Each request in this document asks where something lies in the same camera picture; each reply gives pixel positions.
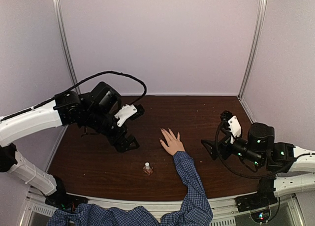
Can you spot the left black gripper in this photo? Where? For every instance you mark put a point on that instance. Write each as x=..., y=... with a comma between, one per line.
x=122, y=147

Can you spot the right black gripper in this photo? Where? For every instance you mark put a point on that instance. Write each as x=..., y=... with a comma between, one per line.
x=224, y=144

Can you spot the pink nail polish bottle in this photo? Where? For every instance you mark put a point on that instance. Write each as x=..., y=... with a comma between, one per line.
x=147, y=168

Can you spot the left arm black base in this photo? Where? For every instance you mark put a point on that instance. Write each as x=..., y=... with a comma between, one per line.
x=68, y=202

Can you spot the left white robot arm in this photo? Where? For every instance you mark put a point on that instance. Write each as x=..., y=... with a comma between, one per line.
x=101, y=110

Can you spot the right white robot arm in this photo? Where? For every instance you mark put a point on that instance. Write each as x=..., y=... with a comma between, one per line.
x=281, y=168

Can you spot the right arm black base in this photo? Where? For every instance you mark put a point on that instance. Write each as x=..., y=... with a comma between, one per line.
x=255, y=201

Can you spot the mannequin hand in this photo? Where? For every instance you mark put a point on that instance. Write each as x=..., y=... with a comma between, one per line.
x=171, y=143

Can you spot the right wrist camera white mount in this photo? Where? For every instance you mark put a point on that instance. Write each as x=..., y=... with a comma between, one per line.
x=231, y=125

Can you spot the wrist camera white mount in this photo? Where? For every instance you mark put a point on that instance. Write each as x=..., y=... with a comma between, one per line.
x=128, y=111
x=231, y=125

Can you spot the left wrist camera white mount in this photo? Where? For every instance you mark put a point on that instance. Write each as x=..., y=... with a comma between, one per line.
x=128, y=111

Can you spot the right aluminium frame post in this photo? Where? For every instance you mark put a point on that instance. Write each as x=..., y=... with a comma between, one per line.
x=261, y=12

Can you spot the aluminium frame post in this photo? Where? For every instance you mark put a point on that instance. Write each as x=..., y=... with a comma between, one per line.
x=65, y=46
x=261, y=12

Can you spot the left aluminium frame post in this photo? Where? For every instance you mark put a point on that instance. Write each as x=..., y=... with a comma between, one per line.
x=65, y=46

